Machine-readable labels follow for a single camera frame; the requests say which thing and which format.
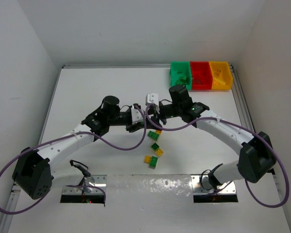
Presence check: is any red rounded lego brick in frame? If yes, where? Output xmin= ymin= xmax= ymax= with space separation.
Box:
xmin=193 ymin=78 xmax=203 ymax=85

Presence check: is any green lego plate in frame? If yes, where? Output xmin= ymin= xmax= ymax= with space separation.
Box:
xmin=147 ymin=131 xmax=160 ymax=141

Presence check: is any long tan lego plate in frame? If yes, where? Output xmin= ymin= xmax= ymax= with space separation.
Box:
xmin=213 ymin=77 xmax=226 ymax=85

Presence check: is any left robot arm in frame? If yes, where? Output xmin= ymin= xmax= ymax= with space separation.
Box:
xmin=12 ymin=96 xmax=146 ymax=200

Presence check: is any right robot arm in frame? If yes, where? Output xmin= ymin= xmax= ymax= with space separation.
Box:
xmin=145 ymin=85 xmax=277 ymax=190

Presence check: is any green storage bin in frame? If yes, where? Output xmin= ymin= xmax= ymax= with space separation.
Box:
xmin=170 ymin=61 xmax=192 ymax=90

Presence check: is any red storage bin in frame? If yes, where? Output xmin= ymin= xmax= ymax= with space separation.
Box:
xmin=190 ymin=62 xmax=213 ymax=91

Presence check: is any green and yellow lego stack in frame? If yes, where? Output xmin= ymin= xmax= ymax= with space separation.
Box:
xmin=151 ymin=143 xmax=163 ymax=157

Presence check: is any yellow storage bin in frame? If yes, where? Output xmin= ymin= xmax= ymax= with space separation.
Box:
xmin=209 ymin=61 xmax=233 ymax=91

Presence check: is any yellow green lego block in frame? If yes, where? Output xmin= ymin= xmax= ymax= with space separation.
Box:
xmin=144 ymin=155 xmax=158 ymax=169

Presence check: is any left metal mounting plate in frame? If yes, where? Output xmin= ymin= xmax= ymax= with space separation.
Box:
xmin=62 ymin=175 xmax=107 ymax=196

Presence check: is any metal mounting plate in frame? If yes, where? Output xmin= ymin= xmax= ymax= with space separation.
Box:
xmin=191 ymin=174 xmax=237 ymax=196
xmin=62 ymin=175 xmax=107 ymax=196

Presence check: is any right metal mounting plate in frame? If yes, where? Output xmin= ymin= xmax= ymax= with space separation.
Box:
xmin=191 ymin=174 xmax=237 ymax=196

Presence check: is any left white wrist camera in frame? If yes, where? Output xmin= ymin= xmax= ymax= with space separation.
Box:
xmin=131 ymin=107 xmax=143 ymax=125

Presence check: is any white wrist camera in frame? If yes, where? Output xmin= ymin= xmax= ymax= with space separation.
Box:
xmin=131 ymin=107 xmax=143 ymax=125
xmin=145 ymin=93 xmax=159 ymax=108

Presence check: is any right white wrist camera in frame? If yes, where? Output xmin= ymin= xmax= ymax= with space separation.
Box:
xmin=145 ymin=93 xmax=159 ymax=108

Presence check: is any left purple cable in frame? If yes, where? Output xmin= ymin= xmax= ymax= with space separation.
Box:
xmin=0 ymin=104 xmax=151 ymax=216

